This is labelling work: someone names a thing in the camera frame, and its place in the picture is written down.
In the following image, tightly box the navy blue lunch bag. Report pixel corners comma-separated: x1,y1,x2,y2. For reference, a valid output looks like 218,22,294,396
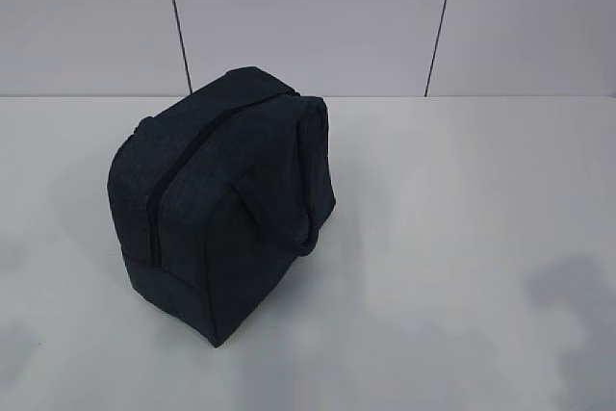
107,66,336,347

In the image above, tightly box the thin vertical wall cord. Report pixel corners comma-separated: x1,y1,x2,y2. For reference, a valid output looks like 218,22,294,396
423,0,458,96
162,0,194,94

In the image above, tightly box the thin vertical wall cord right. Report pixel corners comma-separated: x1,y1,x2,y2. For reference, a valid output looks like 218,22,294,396
423,0,458,96

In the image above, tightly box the thin vertical wall cord left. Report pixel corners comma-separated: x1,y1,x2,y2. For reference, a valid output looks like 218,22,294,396
162,0,194,94

